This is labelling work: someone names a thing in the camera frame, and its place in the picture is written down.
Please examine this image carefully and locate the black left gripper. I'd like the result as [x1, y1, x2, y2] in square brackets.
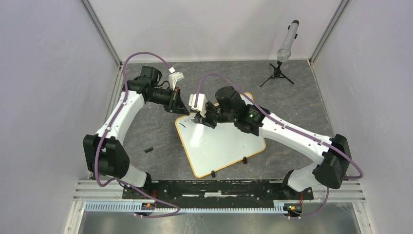
[148, 86, 189, 116]

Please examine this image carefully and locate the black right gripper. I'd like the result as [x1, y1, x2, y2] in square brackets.
[194, 101, 236, 129]

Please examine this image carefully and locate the white whiteboard with yellow frame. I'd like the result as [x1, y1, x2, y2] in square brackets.
[174, 92, 267, 178]

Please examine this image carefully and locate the silver microphone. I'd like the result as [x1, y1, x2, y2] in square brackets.
[277, 20, 300, 62]

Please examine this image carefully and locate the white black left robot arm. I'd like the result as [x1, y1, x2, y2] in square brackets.
[83, 66, 189, 199]

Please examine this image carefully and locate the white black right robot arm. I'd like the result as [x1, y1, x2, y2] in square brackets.
[189, 86, 351, 199]

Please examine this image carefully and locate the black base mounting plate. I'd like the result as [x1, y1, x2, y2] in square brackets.
[142, 179, 314, 210]

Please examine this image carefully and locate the black microphone tripod stand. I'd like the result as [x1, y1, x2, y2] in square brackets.
[260, 61, 295, 87]

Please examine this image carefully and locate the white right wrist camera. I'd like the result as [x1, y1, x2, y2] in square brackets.
[188, 94, 207, 117]

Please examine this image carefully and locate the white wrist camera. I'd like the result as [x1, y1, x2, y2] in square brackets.
[168, 67, 185, 90]
[188, 94, 207, 117]

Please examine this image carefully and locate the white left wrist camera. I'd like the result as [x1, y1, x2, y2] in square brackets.
[168, 67, 185, 90]

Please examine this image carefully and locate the grey whiteboard wire stand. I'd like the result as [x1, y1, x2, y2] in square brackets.
[210, 156, 248, 178]

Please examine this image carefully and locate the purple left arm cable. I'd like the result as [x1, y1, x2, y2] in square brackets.
[94, 51, 180, 219]

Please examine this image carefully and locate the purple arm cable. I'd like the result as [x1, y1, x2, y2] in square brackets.
[94, 51, 180, 219]
[193, 73, 364, 220]

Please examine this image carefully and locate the white toothed cable rail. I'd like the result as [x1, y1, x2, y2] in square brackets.
[84, 201, 299, 215]

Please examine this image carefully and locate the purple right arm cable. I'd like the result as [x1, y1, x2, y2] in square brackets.
[193, 73, 364, 220]

